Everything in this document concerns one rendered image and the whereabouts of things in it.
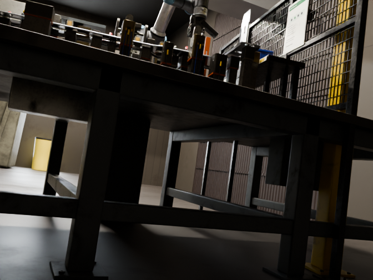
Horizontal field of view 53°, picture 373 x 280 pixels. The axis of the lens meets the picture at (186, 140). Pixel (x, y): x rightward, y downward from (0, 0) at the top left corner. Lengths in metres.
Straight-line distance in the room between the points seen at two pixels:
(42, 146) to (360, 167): 5.88
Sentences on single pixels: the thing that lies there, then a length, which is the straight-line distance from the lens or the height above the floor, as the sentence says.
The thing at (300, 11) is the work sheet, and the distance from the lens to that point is 2.37.
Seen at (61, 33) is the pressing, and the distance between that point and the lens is 2.17.
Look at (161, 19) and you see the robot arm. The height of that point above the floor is 1.37.
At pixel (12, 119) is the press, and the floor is 0.83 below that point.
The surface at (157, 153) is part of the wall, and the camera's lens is 7.68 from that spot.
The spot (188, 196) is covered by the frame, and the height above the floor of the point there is 0.21.
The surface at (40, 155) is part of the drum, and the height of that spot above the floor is 0.28.
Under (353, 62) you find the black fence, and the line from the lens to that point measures 1.82.
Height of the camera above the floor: 0.36
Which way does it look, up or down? 5 degrees up
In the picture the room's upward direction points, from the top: 8 degrees clockwise
